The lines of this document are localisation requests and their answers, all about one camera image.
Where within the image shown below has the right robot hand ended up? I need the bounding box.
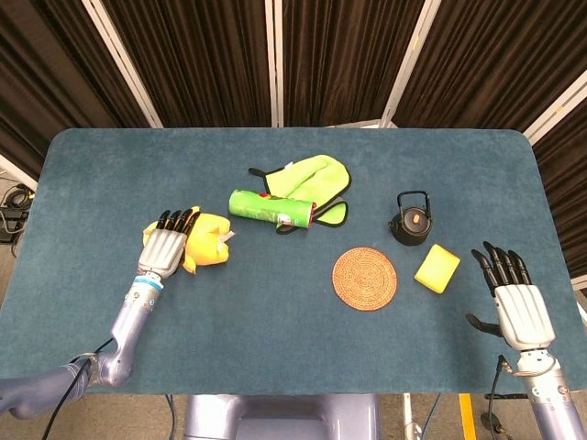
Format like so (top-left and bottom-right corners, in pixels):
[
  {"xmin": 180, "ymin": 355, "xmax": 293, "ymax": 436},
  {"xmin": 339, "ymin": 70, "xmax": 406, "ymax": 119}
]
[{"xmin": 465, "ymin": 240, "xmax": 557, "ymax": 353}]

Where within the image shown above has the yellow floor tape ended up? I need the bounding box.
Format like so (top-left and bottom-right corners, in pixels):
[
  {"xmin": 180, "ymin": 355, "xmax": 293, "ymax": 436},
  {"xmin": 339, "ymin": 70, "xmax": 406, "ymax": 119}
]
[{"xmin": 459, "ymin": 392, "xmax": 478, "ymax": 440}]

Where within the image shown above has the green cloth with black trim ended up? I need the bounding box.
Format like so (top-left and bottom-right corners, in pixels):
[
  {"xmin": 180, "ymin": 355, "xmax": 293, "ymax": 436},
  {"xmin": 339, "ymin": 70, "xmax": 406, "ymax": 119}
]
[{"xmin": 248, "ymin": 154, "xmax": 352, "ymax": 235}]

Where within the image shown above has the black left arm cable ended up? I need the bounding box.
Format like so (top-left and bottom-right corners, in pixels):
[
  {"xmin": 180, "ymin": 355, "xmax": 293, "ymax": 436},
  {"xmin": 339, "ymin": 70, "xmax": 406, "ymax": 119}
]
[{"xmin": 39, "ymin": 337, "xmax": 115, "ymax": 440}]

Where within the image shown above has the lavender robot base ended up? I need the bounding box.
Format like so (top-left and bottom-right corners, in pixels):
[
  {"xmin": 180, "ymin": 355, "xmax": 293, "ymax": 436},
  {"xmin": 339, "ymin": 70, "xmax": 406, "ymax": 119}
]
[{"xmin": 182, "ymin": 393, "xmax": 382, "ymax": 440}]

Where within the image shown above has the round woven coaster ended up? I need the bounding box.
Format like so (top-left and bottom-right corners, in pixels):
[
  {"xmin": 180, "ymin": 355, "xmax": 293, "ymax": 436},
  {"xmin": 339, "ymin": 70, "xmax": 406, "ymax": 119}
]
[{"xmin": 331, "ymin": 247, "xmax": 399, "ymax": 313}]

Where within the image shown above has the black cast iron teapot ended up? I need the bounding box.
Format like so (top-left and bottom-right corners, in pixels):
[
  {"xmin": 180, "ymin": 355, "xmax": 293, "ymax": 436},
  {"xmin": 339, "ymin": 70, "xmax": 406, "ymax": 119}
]
[{"xmin": 387, "ymin": 191, "xmax": 433, "ymax": 247}]

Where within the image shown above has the yellow plush toy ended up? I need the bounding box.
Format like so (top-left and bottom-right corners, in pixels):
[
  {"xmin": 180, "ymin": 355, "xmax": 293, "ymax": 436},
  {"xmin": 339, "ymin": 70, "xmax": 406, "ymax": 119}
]
[{"xmin": 142, "ymin": 205, "xmax": 238, "ymax": 276}]

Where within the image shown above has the blue table mat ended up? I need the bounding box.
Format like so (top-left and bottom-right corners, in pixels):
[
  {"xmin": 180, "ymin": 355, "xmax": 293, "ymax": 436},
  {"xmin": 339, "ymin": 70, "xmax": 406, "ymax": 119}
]
[{"xmin": 0, "ymin": 126, "xmax": 587, "ymax": 396}]

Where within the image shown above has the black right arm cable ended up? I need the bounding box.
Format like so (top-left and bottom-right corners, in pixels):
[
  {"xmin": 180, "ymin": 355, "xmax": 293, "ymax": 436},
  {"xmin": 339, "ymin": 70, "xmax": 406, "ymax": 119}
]
[{"xmin": 486, "ymin": 355, "xmax": 513, "ymax": 440}]

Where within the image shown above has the white table leg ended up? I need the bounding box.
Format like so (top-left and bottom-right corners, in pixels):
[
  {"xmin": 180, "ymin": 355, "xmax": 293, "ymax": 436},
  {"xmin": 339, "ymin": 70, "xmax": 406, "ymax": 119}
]
[{"xmin": 402, "ymin": 392, "xmax": 423, "ymax": 440}]

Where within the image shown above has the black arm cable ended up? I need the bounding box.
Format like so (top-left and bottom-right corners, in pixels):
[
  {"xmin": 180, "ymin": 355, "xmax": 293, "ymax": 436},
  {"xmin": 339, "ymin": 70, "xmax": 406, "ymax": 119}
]
[
  {"xmin": 39, "ymin": 337, "xmax": 115, "ymax": 440},
  {"xmin": 486, "ymin": 355, "xmax": 513, "ymax": 440}
]

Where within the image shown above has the black power adapter with cables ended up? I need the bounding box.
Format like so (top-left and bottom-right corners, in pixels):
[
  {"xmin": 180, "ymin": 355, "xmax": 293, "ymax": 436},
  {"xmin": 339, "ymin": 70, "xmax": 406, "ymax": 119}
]
[{"xmin": 0, "ymin": 182, "xmax": 36, "ymax": 244}]

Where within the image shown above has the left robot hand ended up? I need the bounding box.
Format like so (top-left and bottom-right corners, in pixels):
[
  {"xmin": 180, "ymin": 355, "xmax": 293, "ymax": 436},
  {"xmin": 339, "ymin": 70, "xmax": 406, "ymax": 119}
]
[{"xmin": 137, "ymin": 208, "xmax": 202, "ymax": 280}]

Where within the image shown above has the yellow sponge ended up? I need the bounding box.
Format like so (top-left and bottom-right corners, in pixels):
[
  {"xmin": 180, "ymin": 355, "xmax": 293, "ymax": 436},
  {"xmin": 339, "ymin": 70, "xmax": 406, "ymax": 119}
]
[{"xmin": 414, "ymin": 243, "xmax": 461, "ymax": 295}]

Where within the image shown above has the green chips can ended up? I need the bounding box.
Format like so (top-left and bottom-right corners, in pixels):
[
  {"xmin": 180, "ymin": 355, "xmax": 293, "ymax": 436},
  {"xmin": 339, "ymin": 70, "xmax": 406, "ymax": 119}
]
[{"xmin": 227, "ymin": 188, "xmax": 318, "ymax": 229}]

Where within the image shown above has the white screen frame post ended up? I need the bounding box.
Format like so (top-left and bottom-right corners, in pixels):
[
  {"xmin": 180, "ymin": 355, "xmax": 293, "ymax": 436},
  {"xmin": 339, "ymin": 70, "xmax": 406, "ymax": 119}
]
[
  {"xmin": 81, "ymin": 0, "xmax": 164, "ymax": 129},
  {"xmin": 380, "ymin": 0, "xmax": 442, "ymax": 129},
  {"xmin": 264, "ymin": 0, "xmax": 285, "ymax": 128},
  {"xmin": 523, "ymin": 68, "xmax": 587, "ymax": 147}
]

